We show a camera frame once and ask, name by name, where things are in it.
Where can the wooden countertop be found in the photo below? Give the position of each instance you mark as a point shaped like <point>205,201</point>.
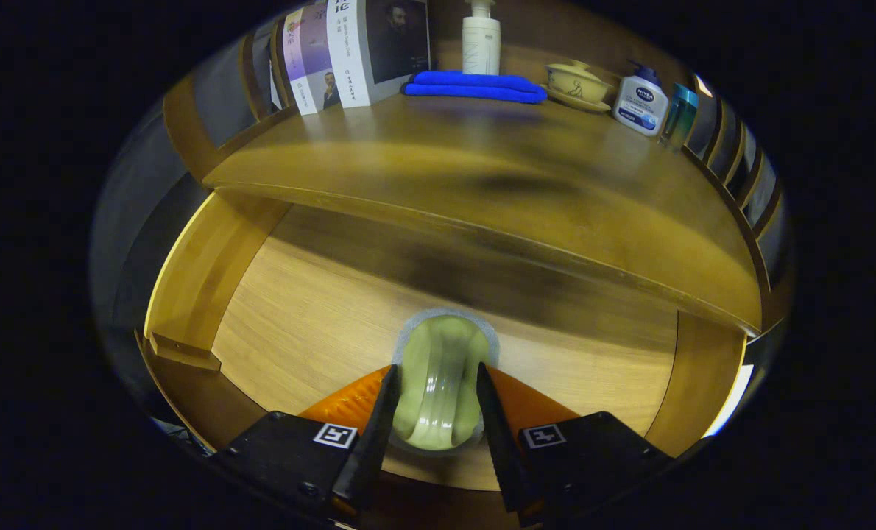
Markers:
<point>482,162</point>

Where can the white pump bottle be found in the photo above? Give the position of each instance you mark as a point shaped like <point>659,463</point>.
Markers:
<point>481,44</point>

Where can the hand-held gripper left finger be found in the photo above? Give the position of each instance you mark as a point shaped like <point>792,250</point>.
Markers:
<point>372,449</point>

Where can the wooden drawer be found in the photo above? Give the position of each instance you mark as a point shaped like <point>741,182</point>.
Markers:
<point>313,324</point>

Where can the beige lidded tea cup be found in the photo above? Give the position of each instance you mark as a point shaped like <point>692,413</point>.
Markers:
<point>576,87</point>

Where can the purple book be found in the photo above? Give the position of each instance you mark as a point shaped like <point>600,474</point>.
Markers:
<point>305,59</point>

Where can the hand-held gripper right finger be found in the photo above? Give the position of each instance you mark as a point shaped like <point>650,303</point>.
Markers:
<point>500,449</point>

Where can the green ceramic ornament grey base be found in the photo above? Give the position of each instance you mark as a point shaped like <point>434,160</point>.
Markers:
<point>442,383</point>

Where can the white bottle with blue cap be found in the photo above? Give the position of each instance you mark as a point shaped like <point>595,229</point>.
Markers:
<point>640,103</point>

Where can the wooden cabinet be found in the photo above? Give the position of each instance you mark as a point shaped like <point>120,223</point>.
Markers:
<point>184,129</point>

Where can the thick white book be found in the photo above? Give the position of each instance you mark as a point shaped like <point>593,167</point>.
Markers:
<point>350,59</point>

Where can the slim teal bottle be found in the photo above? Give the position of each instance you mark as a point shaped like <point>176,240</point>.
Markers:
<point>679,118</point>

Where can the blue folded cloth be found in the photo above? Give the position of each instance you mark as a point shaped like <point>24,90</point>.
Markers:
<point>475,87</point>

